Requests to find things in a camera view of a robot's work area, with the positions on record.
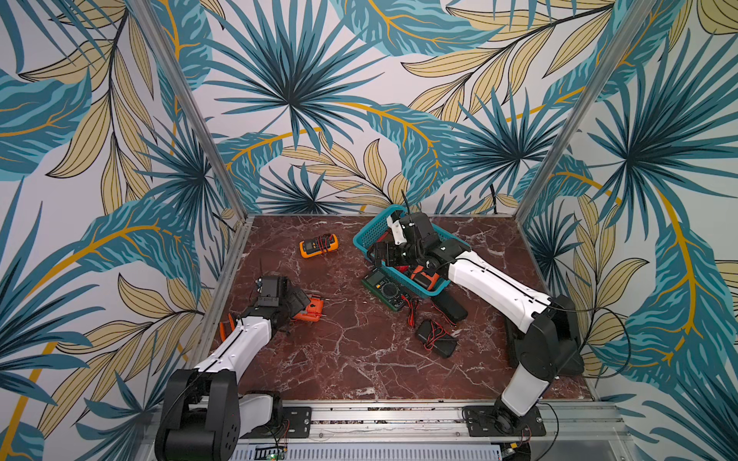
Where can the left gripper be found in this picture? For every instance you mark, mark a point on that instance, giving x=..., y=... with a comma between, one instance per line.
x=296, y=304

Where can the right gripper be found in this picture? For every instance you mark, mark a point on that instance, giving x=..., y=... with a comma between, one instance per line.
x=386, y=252

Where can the orange multimeter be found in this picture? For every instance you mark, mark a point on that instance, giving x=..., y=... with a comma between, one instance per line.
x=313, y=312

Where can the green black dial multimeter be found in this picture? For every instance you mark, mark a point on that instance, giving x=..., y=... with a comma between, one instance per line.
x=392, y=294

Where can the yellow multimeter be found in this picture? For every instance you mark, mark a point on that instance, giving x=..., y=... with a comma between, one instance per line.
x=320, y=245

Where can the small black multimeter with leads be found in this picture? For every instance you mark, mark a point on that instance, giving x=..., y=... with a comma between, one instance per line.
x=436, y=339

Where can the orange multimeter face down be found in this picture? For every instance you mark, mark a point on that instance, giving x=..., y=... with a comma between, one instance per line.
x=425, y=278

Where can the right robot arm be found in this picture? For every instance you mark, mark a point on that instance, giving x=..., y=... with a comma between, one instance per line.
x=548, y=343

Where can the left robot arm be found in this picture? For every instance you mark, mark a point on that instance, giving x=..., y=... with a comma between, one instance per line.
x=204, y=416

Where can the teal plastic basket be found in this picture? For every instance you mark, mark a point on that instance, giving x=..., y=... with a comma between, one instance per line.
x=377, y=229

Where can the black multimeter under basket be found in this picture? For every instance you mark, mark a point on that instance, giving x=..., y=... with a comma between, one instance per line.
x=451, y=309

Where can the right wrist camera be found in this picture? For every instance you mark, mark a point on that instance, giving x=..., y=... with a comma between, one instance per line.
x=397, y=230

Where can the orange handled pliers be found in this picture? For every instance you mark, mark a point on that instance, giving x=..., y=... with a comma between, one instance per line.
x=227, y=327

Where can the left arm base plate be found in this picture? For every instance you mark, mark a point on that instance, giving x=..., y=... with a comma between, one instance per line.
x=292, y=422

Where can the aluminium front rail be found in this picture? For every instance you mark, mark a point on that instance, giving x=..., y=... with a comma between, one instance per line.
x=434, y=430

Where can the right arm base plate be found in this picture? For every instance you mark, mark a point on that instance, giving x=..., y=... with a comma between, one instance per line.
x=495, y=421

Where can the left aluminium corner post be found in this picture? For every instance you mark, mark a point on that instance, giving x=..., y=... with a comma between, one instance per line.
x=156, y=37

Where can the aluminium corner post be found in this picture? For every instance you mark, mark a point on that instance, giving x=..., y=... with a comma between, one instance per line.
x=611, y=59
x=156, y=37

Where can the right aluminium corner post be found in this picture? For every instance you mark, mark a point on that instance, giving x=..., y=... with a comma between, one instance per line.
x=611, y=59

